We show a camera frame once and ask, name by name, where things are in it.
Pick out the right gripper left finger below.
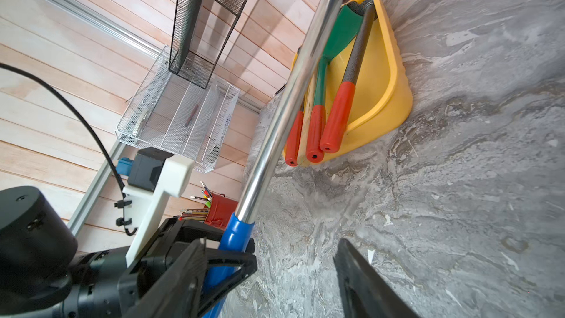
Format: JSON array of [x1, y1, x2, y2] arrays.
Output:
[[125, 239, 207, 317]]

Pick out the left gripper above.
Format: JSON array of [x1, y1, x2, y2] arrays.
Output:
[[118, 218, 257, 317]]

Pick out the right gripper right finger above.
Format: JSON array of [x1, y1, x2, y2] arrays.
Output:
[[333, 238, 418, 318]]

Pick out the blue grip steel hoe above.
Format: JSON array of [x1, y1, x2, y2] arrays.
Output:
[[200, 0, 363, 318]]

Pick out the wooden handle hoe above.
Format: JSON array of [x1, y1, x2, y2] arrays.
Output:
[[298, 75, 316, 167]]

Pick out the green shaft red grip hoe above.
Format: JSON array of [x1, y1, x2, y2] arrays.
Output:
[[305, 1, 363, 163]]

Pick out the yellow plastic storage box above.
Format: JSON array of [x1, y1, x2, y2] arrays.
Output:
[[309, 0, 413, 166]]

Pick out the red pencil cup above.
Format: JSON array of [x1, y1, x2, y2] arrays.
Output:
[[178, 182, 238, 231]]

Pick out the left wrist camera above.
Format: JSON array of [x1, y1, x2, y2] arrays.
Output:
[[115, 147, 196, 267]]

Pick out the white wire shelf rack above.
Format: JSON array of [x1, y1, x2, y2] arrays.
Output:
[[116, 46, 240, 174]]

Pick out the black wire mesh basket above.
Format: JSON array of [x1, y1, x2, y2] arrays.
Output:
[[169, 0, 248, 89]]

